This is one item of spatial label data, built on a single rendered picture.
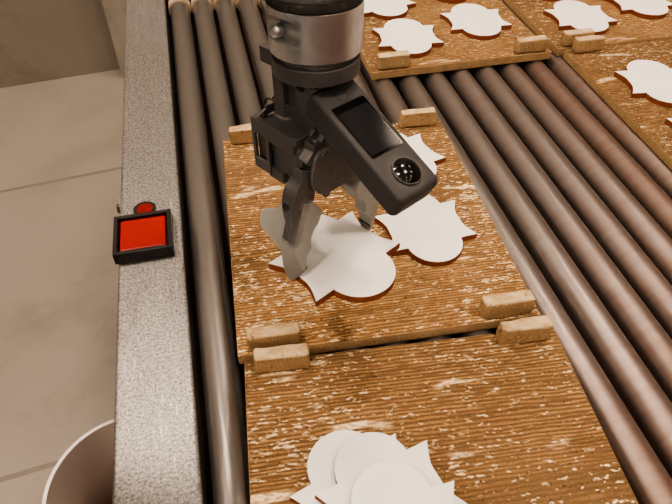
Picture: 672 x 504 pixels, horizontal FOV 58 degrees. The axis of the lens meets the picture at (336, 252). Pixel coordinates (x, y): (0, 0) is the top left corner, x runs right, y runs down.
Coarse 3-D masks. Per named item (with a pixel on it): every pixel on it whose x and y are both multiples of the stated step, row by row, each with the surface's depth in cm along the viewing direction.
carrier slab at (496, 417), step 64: (256, 384) 64; (320, 384) 64; (384, 384) 64; (448, 384) 64; (512, 384) 64; (576, 384) 64; (256, 448) 59; (448, 448) 59; (512, 448) 59; (576, 448) 59
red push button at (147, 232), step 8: (160, 216) 83; (120, 224) 82; (128, 224) 82; (136, 224) 82; (144, 224) 82; (152, 224) 82; (160, 224) 82; (120, 232) 81; (128, 232) 81; (136, 232) 81; (144, 232) 81; (152, 232) 81; (160, 232) 81; (120, 240) 80; (128, 240) 80; (136, 240) 80; (144, 240) 80; (152, 240) 80; (160, 240) 80; (120, 248) 79; (128, 248) 79; (136, 248) 79
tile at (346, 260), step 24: (312, 240) 62; (336, 240) 62; (360, 240) 62; (384, 240) 62; (312, 264) 60; (336, 264) 60; (360, 264) 60; (384, 264) 60; (312, 288) 57; (336, 288) 57; (360, 288) 57; (384, 288) 57
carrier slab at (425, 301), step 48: (240, 144) 94; (432, 144) 94; (240, 192) 86; (336, 192) 86; (432, 192) 86; (240, 240) 79; (480, 240) 79; (240, 288) 73; (288, 288) 73; (432, 288) 73; (480, 288) 73; (240, 336) 68; (336, 336) 68; (384, 336) 68; (432, 336) 70
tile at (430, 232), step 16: (416, 208) 82; (432, 208) 82; (448, 208) 82; (384, 224) 80; (400, 224) 80; (416, 224) 80; (432, 224) 80; (448, 224) 80; (400, 240) 78; (416, 240) 78; (432, 240) 78; (448, 240) 78; (464, 240) 79; (416, 256) 76; (432, 256) 76; (448, 256) 76
